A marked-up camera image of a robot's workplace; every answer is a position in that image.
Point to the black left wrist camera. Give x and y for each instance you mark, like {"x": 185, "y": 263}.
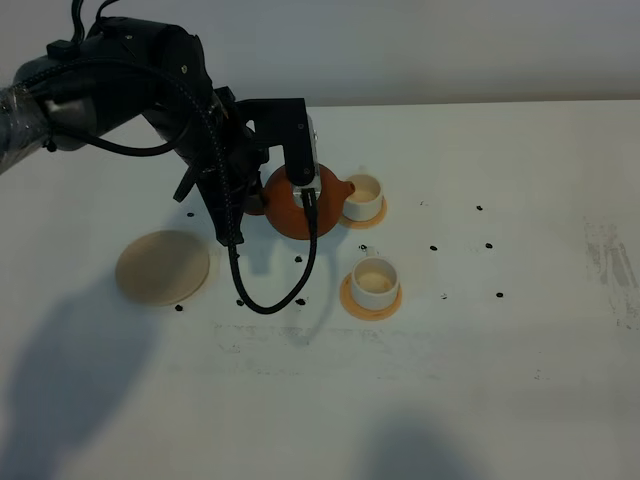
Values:
{"x": 284, "y": 122}

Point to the near white teacup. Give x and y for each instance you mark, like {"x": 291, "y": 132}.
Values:
{"x": 374, "y": 282}

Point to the near orange coaster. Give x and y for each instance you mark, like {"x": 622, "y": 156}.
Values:
{"x": 357, "y": 311}

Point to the far orange coaster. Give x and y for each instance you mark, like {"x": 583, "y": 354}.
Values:
{"x": 370, "y": 220}

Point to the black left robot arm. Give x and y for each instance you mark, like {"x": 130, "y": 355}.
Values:
{"x": 138, "y": 88}

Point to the white teacup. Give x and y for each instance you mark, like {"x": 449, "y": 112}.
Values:
{"x": 366, "y": 201}
{"x": 374, "y": 282}

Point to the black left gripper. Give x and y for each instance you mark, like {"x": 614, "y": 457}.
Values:
{"x": 243, "y": 166}

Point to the large beige round coaster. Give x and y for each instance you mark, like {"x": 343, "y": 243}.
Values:
{"x": 162, "y": 267}

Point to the orange coaster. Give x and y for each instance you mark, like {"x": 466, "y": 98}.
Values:
{"x": 357, "y": 311}
{"x": 370, "y": 220}

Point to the far white teacup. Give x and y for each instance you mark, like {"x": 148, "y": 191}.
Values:
{"x": 366, "y": 201}

